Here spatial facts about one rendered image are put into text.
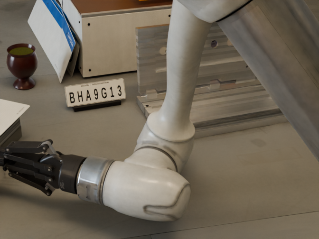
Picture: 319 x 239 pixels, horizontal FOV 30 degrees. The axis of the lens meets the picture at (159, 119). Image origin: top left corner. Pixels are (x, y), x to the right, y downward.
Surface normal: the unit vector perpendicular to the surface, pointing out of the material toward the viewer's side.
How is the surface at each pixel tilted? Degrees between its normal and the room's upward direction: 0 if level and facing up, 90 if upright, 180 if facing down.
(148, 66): 79
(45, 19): 63
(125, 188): 54
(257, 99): 0
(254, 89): 0
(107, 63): 90
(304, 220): 0
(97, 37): 90
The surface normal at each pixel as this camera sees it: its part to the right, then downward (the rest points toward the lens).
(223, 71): 0.36, 0.34
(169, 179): 0.18, -0.67
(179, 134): 0.35, -0.11
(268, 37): -0.23, 0.39
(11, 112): 0.04, -0.84
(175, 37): -0.65, 0.52
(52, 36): -0.80, -0.23
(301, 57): 0.04, 0.20
